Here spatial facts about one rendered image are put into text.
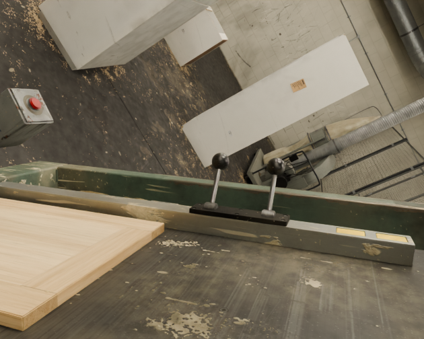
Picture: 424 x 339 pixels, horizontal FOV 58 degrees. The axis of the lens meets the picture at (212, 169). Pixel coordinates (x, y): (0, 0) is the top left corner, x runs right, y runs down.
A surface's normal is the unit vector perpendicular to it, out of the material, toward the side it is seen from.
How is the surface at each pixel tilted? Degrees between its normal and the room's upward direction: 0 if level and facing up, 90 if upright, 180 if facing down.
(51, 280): 59
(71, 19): 90
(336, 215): 90
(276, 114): 90
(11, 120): 90
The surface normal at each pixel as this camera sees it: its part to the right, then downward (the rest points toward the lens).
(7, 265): 0.04, -0.98
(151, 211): -0.32, 0.15
